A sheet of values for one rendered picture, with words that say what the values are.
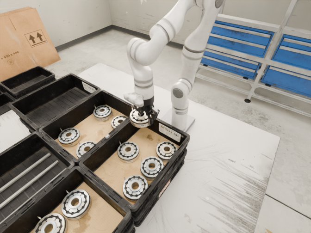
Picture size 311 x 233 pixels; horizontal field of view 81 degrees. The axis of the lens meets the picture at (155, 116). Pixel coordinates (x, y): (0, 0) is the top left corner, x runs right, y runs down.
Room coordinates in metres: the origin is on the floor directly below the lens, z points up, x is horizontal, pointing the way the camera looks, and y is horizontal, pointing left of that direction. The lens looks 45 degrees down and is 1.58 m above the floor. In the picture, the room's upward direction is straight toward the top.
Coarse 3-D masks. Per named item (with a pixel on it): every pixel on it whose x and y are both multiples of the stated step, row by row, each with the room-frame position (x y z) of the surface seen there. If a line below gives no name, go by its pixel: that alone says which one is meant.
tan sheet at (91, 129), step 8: (112, 112) 0.78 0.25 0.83; (88, 120) 0.71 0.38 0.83; (96, 120) 0.71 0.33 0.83; (80, 128) 0.65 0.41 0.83; (88, 128) 0.65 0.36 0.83; (96, 128) 0.65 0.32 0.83; (104, 128) 0.65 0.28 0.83; (88, 136) 0.60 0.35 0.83; (96, 136) 0.60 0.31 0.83; (104, 136) 0.60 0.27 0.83; (72, 152) 0.50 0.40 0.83
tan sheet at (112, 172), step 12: (144, 132) 0.62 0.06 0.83; (144, 144) 0.55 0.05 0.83; (144, 156) 0.48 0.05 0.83; (108, 168) 0.41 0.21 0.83; (120, 168) 0.41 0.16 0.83; (132, 168) 0.41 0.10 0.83; (108, 180) 0.36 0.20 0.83; (120, 180) 0.36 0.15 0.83; (120, 192) 0.30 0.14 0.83; (132, 204) 0.26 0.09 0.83
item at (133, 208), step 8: (128, 120) 0.62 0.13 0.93; (160, 120) 0.62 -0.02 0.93; (120, 128) 0.57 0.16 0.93; (176, 128) 0.57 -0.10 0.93; (112, 136) 0.52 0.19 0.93; (104, 144) 0.47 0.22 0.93; (184, 144) 0.47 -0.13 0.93; (176, 152) 0.43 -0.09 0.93; (168, 160) 0.39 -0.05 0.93; (168, 168) 0.37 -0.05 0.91; (96, 176) 0.32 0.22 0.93; (160, 176) 0.32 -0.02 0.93; (104, 184) 0.29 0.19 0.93; (152, 184) 0.29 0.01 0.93; (112, 192) 0.26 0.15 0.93; (144, 192) 0.26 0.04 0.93; (120, 200) 0.24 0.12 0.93; (144, 200) 0.25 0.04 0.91; (136, 208) 0.21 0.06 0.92
